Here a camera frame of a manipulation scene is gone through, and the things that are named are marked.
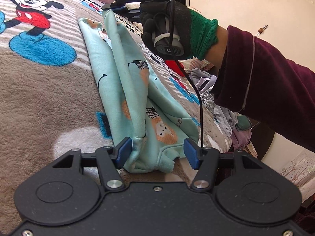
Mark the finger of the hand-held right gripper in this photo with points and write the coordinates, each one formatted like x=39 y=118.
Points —
x=134 y=15
x=115 y=6

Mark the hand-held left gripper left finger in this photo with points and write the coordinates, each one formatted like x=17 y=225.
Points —
x=124 y=152

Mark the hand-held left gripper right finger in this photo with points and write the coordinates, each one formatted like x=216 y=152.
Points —
x=192 y=153

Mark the teal lion print garment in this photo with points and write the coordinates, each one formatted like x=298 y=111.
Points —
x=128 y=78

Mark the person's right forearm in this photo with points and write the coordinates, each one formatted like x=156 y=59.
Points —
x=265 y=83

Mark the pile of grey clothes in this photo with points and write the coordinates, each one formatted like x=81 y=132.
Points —
x=221 y=98

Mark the person's right hand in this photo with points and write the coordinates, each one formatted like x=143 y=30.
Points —
x=187 y=29

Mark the red garment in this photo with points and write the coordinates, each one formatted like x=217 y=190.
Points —
x=176 y=66

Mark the printed cartoon mouse blanket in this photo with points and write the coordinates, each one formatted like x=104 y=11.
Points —
x=49 y=78

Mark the person's maroon clothing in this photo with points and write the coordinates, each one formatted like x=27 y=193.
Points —
x=305 y=218

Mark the small wall hook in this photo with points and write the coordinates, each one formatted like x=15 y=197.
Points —
x=262 y=28

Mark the tree wall decal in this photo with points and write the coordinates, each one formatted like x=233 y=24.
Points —
x=300 y=169

